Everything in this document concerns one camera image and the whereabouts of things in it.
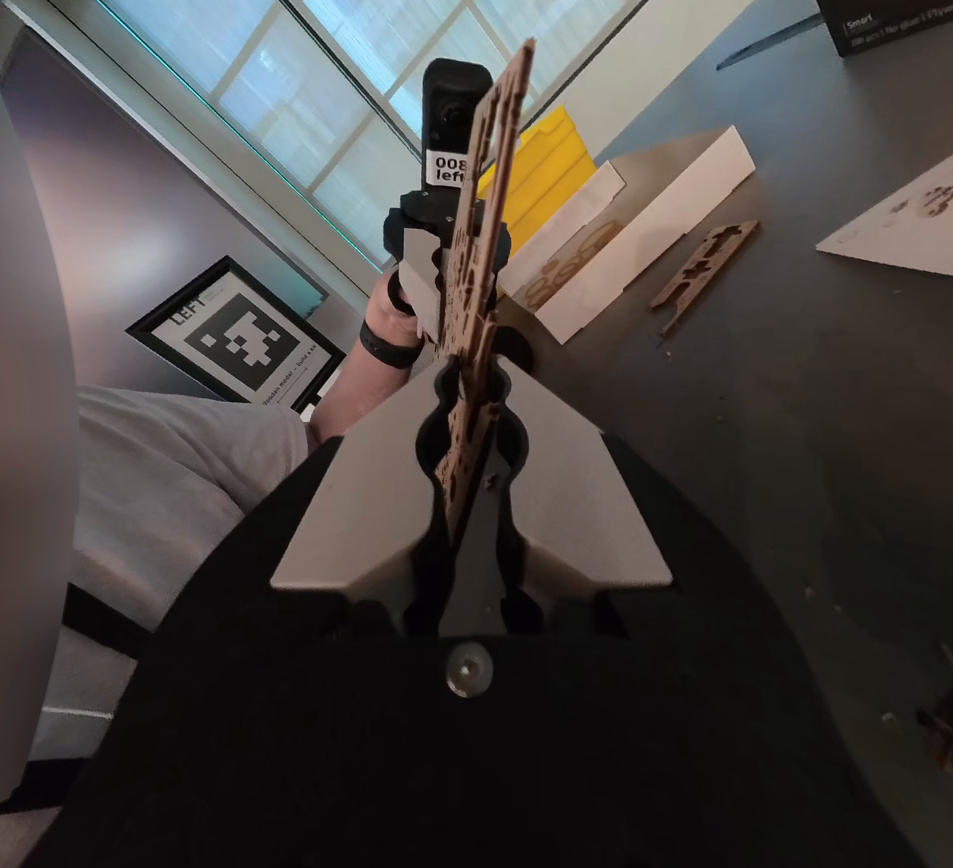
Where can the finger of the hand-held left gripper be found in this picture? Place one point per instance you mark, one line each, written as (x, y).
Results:
(423, 279)

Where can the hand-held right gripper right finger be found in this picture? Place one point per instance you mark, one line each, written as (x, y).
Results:
(581, 503)

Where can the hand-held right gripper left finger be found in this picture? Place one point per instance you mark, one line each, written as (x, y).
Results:
(357, 503)

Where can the large wooden parts sheet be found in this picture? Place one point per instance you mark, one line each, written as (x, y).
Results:
(484, 212)

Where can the small wooden part strip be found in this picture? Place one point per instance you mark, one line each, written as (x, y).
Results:
(707, 261)

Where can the person's left forearm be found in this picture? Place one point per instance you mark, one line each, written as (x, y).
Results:
(350, 399)

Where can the person's left hand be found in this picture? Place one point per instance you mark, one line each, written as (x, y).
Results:
(387, 317)

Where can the black wristband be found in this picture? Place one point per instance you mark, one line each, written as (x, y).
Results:
(387, 355)

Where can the dark rounded object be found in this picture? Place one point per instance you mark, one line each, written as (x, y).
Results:
(517, 350)

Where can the pile of tan rubber bands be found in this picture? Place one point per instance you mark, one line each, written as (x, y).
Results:
(555, 279)

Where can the white framed window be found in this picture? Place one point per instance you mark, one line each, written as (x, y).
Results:
(298, 63)

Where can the person's white clothing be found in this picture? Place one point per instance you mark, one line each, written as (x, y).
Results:
(171, 495)

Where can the framed marker sign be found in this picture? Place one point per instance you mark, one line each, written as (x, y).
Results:
(238, 339)

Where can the white cardboard box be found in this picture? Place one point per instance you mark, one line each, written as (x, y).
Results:
(670, 212)

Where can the illustrated instruction booklet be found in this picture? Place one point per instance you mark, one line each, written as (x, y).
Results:
(901, 227)

